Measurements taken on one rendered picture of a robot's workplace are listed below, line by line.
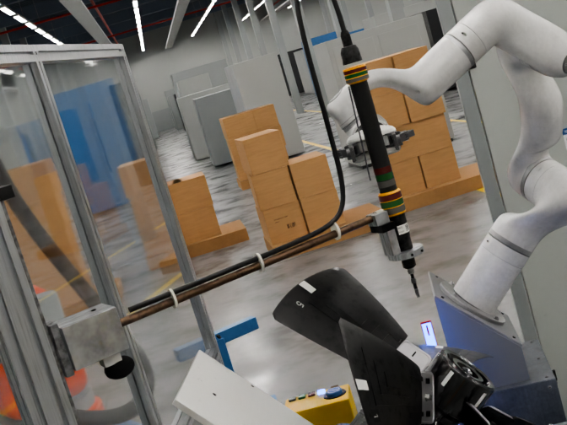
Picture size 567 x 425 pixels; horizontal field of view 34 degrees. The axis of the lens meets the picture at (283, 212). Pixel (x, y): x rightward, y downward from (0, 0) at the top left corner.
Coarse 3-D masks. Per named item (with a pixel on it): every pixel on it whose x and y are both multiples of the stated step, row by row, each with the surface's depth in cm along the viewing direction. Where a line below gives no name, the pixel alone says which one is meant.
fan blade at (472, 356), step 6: (426, 348) 202; (432, 348) 202; (438, 348) 202; (444, 348) 203; (450, 348) 203; (456, 348) 204; (432, 354) 196; (462, 354) 195; (468, 354) 196; (474, 354) 197; (480, 354) 198; (486, 354) 201; (468, 360) 188; (474, 360) 189
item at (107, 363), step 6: (120, 354) 148; (102, 360) 146; (108, 360) 147; (114, 360) 147; (120, 360) 147; (126, 360) 148; (132, 360) 149; (102, 366) 148; (108, 366) 147; (114, 366) 147; (120, 366) 147; (126, 366) 147; (132, 366) 148; (108, 372) 147; (114, 372) 147; (120, 372) 147; (126, 372) 147; (114, 378) 147; (120, 378) 148
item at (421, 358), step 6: (402, 342) 176; (408, 342) 176; (402, 348) 175; (408, 348) 175; (414, 348) 175; (408, 354) 175; (420, 354) 175; (426, 354) 174; (414, 360) 174; (420, 360) 174; (426, 360) 174; (420, 366) 173; (426, 366) 173
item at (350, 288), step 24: (336, 288) 183; (360, 288) 185; (288, 312) 176; (312, 312) 178; (336, 312) 178; (360, 312) 179; (384, 312) 180; (312, 336) 174; (336, 336) 175; (384, 336) 176
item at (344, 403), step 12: (312, 396) 223; (324, 396) 220; (336, 396) 218; (348, 396) 217; (300, 408) 218; (312, 408) 216; (324, 408) 216; (336, 408) 216; (348, 408) 216; (312, 420) 217; (324, 420) 217; (336, 420) 216; (348, 420) 216
